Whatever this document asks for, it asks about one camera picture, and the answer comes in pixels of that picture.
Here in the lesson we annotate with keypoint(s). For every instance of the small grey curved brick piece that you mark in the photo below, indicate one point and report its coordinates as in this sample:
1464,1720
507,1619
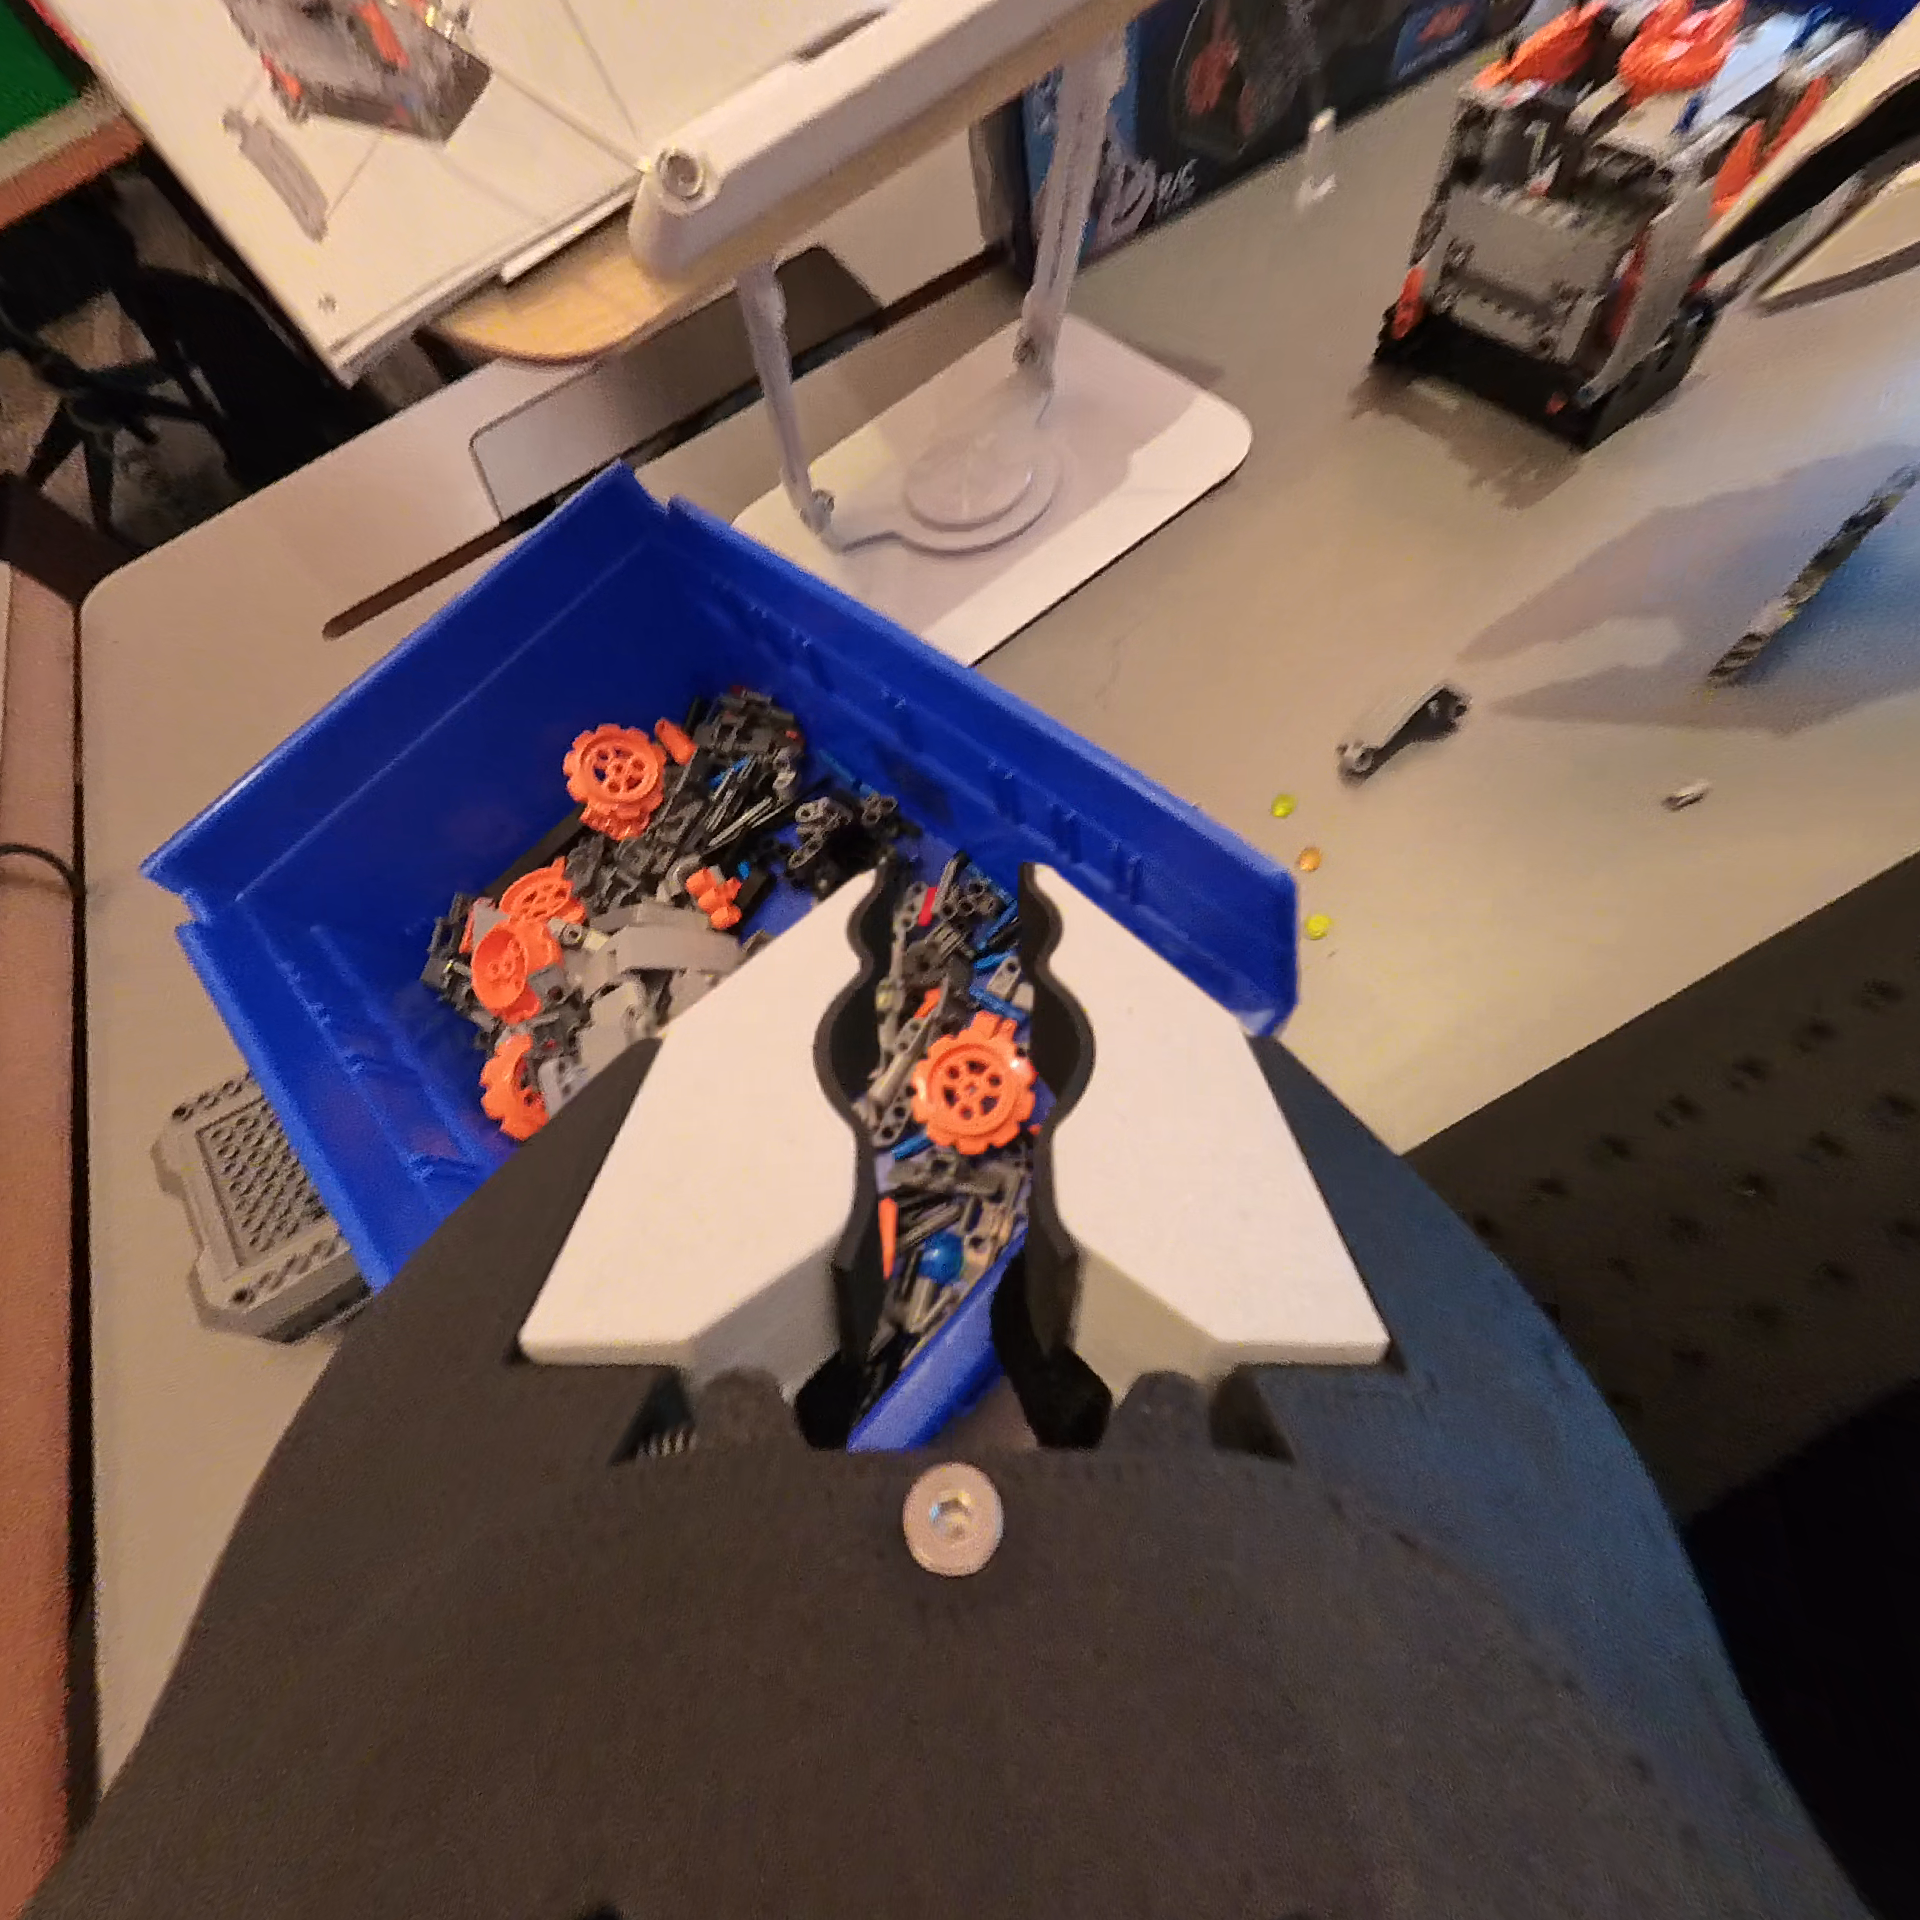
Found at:
1403,729

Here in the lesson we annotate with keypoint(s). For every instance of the grey orange toy brick model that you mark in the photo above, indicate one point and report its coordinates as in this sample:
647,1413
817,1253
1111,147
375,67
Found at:
1560,254

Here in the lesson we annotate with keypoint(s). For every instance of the green flat plate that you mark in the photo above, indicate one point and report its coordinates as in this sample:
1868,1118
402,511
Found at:
31,60

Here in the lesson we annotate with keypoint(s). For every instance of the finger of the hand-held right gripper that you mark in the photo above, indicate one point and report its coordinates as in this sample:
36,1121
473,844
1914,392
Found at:
1823,579
1859,224

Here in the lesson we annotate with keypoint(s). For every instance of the instruction booklet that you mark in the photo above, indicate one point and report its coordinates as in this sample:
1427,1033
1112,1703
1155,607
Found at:
451,195

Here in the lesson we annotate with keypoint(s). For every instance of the blue toy set box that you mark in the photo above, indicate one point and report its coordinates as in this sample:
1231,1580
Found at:
1349,74

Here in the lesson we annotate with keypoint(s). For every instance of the black studded foam pad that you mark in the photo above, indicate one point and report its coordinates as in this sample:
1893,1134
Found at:
1695,1171

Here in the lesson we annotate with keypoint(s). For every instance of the white stand with base plate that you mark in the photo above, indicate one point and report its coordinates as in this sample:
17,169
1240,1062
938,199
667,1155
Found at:
1111,451

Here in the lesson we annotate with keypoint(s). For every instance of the blue plastic bin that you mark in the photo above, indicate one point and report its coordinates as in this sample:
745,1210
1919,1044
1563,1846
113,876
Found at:
451,720

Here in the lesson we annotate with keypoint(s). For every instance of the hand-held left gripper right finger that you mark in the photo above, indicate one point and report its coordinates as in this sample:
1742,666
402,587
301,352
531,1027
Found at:
1214,1199

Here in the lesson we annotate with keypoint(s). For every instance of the black chair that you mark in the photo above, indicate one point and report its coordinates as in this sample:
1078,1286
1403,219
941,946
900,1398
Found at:
150,374

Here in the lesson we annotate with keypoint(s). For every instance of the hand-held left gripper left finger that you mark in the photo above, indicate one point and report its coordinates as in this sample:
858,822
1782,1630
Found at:
692,1199

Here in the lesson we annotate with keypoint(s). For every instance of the pile of toy brick parts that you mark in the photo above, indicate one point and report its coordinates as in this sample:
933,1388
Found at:
631,931

